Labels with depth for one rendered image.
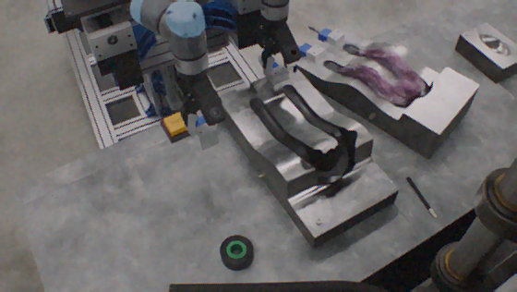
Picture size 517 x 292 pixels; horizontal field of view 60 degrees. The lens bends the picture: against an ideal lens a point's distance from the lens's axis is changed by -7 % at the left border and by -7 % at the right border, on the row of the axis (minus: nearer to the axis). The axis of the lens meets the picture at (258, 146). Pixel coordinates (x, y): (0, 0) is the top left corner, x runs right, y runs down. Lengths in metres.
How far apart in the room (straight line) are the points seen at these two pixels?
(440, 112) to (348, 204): 0.39
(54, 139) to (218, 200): 1.54
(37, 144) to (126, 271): 1.57
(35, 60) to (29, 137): 0.64
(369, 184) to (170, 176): 0.53
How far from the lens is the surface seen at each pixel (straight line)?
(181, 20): 0.97
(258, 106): 1.35
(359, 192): 1.22
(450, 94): 1.45
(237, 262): 1.14
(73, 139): 2.61
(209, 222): 1.23
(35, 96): 2.95
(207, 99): 1.07
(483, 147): 1.50
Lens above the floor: 1.87
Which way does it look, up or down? 51 degrees down
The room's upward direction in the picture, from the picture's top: 1 degrees counter-clockwise
